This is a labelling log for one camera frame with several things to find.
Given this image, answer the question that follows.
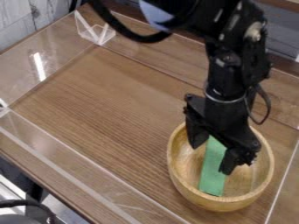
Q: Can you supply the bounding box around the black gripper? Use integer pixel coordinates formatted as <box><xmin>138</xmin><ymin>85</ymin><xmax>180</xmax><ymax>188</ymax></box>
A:
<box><xmin>182</xmin><ymin>88</ymin><xmax>261</xmax><ymax>175</ymax></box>

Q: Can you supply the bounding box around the green rectangular block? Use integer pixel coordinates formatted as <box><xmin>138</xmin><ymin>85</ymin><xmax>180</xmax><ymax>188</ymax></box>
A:
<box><xmin>197</xmin><ymin>136</ymin><xmax>226</xmax><ymax>197</ymax></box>

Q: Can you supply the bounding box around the brown wooden bowl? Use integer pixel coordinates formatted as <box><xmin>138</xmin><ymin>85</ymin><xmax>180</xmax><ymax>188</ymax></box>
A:
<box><xmin>166</xmin><ymin>123</ymin><xmax>276</xmax><ymax>213</ymax></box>

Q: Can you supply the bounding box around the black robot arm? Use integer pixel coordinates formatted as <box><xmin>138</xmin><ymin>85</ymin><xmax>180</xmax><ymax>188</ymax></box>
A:
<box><xmin>138</xmin><ymin>0</ymin><xmax>271</xmax><ymax>175</ymax></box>

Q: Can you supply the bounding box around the clear acrylic corner bracket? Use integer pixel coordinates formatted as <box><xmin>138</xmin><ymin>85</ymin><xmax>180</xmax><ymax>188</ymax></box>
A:
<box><xmin>73</xmin><ymin>11</ymin><xmax>116</xmax><ymax>46</ymax></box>

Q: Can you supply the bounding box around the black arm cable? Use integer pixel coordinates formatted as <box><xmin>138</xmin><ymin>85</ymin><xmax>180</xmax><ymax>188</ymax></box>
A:
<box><xmin>88</xmin><ymin>0</ymin><xmax>173</xmax><ymax>44</ymax></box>

